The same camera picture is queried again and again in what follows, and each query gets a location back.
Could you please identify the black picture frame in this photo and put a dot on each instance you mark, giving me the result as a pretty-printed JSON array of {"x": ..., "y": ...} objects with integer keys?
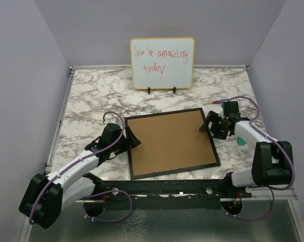
[{"x": 171, "y": 142}]

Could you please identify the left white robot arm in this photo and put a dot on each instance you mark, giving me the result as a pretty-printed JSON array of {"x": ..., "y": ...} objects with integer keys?
[{"x": 46, "y": 195}]

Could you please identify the yellow-framed whiteboard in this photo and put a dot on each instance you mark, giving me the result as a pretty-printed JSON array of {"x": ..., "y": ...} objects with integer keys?
[{"x": 162, "y": 63}]

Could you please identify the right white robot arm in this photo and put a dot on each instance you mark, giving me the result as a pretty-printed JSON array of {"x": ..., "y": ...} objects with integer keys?
[{"x": 272, "y": 161}]

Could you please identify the black whiteboard stand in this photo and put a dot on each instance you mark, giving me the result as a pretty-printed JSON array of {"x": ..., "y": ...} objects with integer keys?
[{"x": 171, "y": 90}]

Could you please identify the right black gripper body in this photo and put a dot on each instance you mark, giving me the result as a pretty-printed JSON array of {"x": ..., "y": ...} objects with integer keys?
[{"x": 221, "y": 131}]

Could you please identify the aluminium table edge rail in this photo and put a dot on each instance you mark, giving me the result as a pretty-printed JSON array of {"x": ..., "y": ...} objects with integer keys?
[{"x": 48, "y": 165}]

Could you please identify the teal green eraser block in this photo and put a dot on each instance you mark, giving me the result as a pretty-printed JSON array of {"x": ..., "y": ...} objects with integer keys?
[{"x": 241, "y": 141}]

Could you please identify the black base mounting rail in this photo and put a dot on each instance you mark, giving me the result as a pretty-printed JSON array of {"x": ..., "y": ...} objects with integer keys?
[{"x": 166, "y": 194}]

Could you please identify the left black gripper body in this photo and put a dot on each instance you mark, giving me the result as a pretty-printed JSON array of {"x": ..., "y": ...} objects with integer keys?
[{"x": 122, "y": 146}]

